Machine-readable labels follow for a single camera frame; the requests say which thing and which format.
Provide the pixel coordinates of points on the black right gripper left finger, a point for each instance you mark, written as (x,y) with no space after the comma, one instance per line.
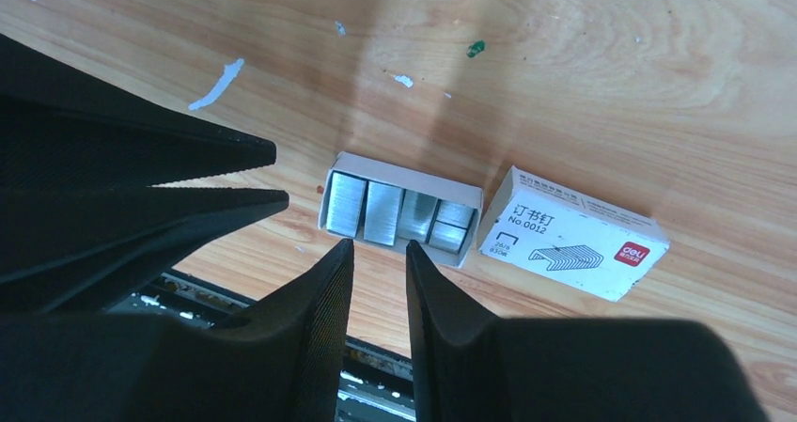
(128,367)

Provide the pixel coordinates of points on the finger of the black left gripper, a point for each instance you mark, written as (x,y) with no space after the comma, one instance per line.
(62,128)
(70,250)

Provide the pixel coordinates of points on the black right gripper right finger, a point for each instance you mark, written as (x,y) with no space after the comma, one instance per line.
(472,365)

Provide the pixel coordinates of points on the white staple box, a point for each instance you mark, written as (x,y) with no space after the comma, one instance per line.
(572,238)

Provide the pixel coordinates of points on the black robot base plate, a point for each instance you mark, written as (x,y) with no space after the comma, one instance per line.
(374,384)

